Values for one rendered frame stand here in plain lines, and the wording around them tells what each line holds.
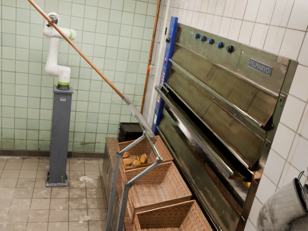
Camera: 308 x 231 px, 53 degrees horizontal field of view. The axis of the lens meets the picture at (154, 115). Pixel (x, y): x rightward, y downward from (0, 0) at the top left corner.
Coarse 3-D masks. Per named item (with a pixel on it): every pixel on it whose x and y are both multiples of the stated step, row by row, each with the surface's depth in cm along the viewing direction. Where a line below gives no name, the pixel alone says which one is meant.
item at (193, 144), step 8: (168, 112) 336; (176, 120) 317; (184, 128) 299; (184, 136) 285; (192, 144) 267; (200, 152) 254; (208, 160) 243; (208, 168) 235; (216, 168) 233; (216, 176) 222; (224, 176) 223; (224, 184) 213; (232, 192) 204; (232, 200) 200; (240, 200) 197; (240, 208) 190
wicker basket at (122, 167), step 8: (128, 144) 351; (136, 144) 353; (144, 144) 356; (160, 144) 344; (136, 152) 357; (144, 152) 360; (152, 152) 357; (160, 152) 338; (168, 152) 320; (120, 160) 327; (152, 160) 350; (168, 160) 307; (120, 168) 322; (128, 168) 299; (136, 168) 301; (128, 176) 302
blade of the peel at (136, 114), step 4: (132, 104) 334; (132, 108) 291; (136, 108) 336; (132, 112) 285; (136, 112) 314; (136, 116) 280; (140, 116) 318; (140, 120) 282; (144, 120) 325; (144, 124) 300; (148, 128) 304; (152, 132) 304
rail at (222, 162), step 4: (160, 92) 317; (164, 96) 304; (168, 100) 291; (172, 104) 280; (176, 108) 271; (180, 112) 262; (184, 116) 254; (184, 120) 249; (188, 124) 241; (192, 128) 233; (196, 132) 226; (200, 136) 220; (204, 140) 214; (204, 144) 211; (208, 144) 208; (208, 148) 205; (212, 148) 203; (212, 152) 200; (216, 156) 194; (220, 160) 189; (224, 164) 185; (228, 168) 181; (228, 172) 179; (232, 172) 177
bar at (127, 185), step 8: (144, 128) 284; (144, 136) 278; (152, 144) 254; (120, 152) 278; (160, 160) 233; (152, 168) 235; (136, 176) 236; (112, 184) 287; (128, 184) 234; (112, 192) 291; (128, 192) 237; (112, 200) 294; (112, 208) 297; (120, 208) 244; (120, 216) 243; (120, 224) 246
